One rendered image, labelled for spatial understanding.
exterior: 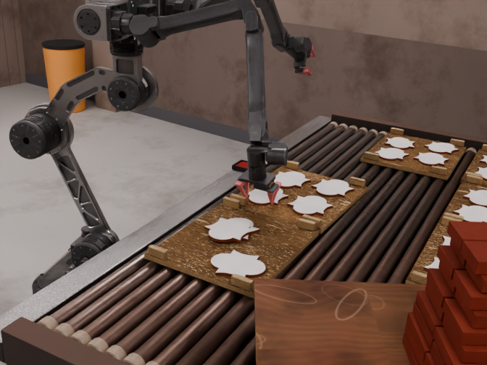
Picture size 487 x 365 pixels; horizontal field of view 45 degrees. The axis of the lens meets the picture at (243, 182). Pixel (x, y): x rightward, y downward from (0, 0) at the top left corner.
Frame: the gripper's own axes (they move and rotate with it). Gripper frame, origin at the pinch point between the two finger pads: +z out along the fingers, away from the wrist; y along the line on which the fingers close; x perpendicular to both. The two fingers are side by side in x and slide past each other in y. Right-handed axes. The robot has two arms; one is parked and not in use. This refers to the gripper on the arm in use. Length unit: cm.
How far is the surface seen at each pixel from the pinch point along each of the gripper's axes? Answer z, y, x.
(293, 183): 4.6, -3.6, -18.3
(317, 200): 2.6, -16.6, -9.7
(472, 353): -41, -77, 70
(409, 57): 60, 22, -263
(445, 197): 14, -52, -43
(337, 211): 3.3, -24.5, -8.1
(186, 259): -9.1, -1.0, 43.2
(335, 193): 5.0, -19.4, -19.4
